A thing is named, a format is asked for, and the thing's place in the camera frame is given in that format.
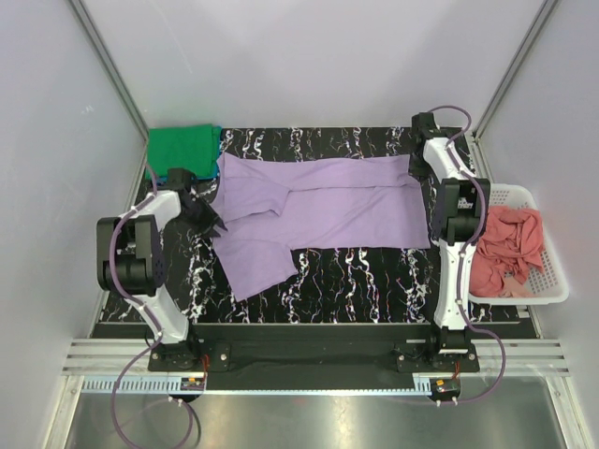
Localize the purple t shirt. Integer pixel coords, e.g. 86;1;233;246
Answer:
212;152;431;301

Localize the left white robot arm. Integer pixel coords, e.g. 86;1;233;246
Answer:
95;188;226;344

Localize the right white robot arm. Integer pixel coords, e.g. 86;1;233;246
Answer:
410;136;490;355

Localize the folded green t shirt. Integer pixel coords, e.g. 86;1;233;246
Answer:
144;123;221;181

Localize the red t shirt in basket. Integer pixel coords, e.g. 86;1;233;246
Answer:
469;206;545;298

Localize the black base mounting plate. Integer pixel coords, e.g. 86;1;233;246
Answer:
149;324;480;392

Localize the white plastic laundry basket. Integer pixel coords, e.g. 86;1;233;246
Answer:
469;183;569;305

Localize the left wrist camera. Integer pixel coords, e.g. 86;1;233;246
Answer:
164;167;195;191

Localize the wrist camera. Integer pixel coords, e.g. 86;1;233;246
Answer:
411;112;443;141
164;167;195;191

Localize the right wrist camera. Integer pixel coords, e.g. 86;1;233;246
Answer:
411;112;443;141

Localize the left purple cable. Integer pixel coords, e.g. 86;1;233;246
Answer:
108;161;202;445

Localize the white slotted cable duct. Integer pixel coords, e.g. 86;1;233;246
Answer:
82;375;434;395

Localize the aluminium frame rail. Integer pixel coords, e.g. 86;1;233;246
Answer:
61;340;570;377

